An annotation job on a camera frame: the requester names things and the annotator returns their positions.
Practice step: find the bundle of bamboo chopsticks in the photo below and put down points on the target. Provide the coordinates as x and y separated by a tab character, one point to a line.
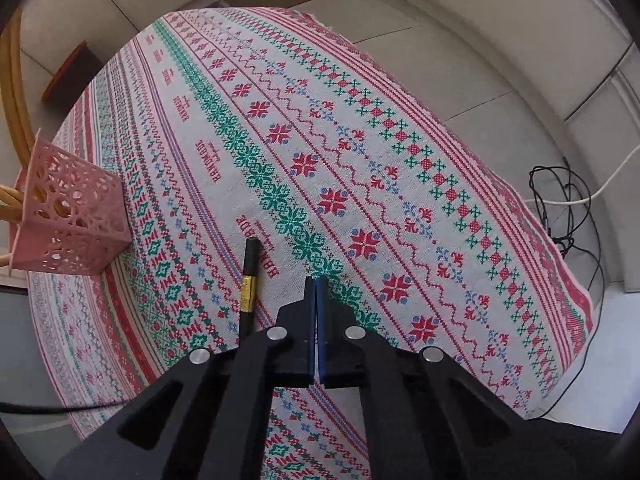
12	90

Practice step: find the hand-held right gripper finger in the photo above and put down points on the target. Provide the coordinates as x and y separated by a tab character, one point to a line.
311	340
322	340

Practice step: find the pink perforated utensil holder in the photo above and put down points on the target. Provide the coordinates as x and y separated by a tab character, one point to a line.
75	210

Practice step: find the reddish brown object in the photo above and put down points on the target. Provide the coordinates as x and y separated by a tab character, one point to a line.
67	72

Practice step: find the black chopstick with gold band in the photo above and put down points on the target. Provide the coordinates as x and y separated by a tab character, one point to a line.
250	265

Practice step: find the cross-stitch patterned tablecloth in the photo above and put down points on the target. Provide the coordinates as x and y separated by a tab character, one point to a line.
350	160

